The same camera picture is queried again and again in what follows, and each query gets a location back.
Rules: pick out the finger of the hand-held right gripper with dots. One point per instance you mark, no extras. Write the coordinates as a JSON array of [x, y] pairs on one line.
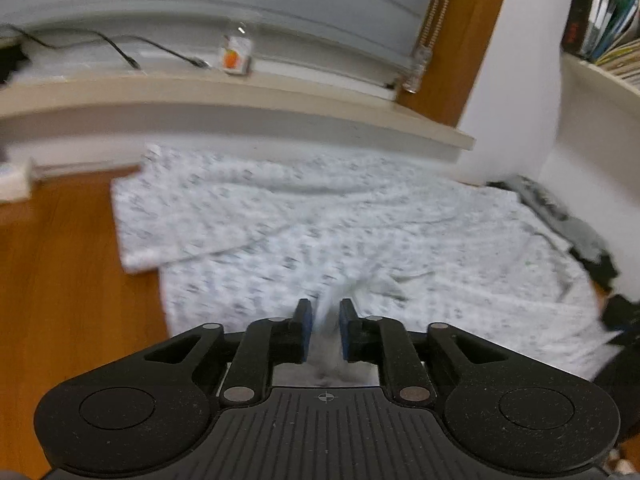
[[622, 315]]

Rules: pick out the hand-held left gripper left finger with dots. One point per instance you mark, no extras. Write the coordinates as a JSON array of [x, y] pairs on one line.
[[306, 330]]

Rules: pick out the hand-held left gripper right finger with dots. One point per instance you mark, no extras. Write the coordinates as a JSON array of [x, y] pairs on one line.
[[345, 332]]

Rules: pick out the white checker print shirt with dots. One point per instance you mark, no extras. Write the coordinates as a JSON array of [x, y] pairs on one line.
[[325, 220]]

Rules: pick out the beige window sill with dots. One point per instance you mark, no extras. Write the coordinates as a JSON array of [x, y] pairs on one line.
[[225, 105]]

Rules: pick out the clear jar orange label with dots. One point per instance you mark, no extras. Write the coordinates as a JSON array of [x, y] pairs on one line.
[[236, 55]]

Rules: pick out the row of books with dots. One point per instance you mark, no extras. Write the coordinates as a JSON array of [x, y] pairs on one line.
[[600, 10]]

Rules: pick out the white power strip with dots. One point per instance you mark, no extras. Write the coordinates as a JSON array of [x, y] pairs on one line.
[[15, 180]]

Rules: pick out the black box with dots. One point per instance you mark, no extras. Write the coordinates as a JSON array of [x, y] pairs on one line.
[[10, 62]]

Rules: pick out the wooden window frame post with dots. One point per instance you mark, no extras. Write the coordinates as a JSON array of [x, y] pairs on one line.
[[465, 35]]

